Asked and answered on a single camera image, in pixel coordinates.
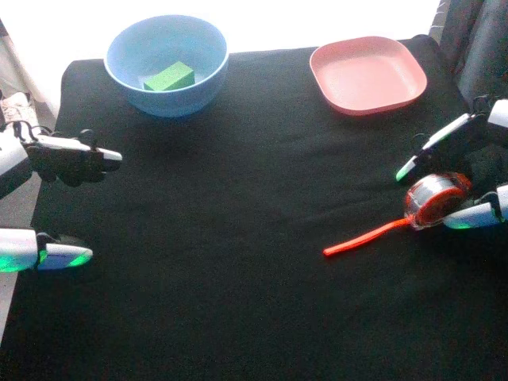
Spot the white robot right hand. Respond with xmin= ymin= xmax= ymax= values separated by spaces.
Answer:
xmin=395 ymin=97 xmax=508 ymax=231

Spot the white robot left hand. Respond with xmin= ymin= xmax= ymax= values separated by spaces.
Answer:
xmin=0 ymin=121 xmax=123 ymax=275

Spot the green block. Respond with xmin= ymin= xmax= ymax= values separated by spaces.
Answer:
xmin=142 ymin=61 xmax=196 ymax=92

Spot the light blue bowl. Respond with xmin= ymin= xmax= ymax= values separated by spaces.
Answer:
xmin=103 ymin=14 xmax=230 ymax=118

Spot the pink square plate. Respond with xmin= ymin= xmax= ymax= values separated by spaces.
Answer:
xmin=309 ymin=36 xmax=429 ymax=117

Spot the grey curtain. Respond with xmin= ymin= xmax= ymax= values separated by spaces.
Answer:
xmin=430 ymin=0 xmax=508 ymax=105

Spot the black table cloth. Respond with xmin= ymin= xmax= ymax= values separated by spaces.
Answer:
xmin=0 ymin=34 xmax=508 ymax=381

